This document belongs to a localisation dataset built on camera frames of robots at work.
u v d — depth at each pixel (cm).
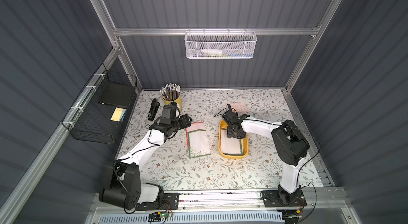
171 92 97
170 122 67
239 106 109
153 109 102
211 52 90
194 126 99
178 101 95
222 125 93
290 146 51
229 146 91
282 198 66
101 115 82
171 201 74
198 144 92
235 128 71
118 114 75
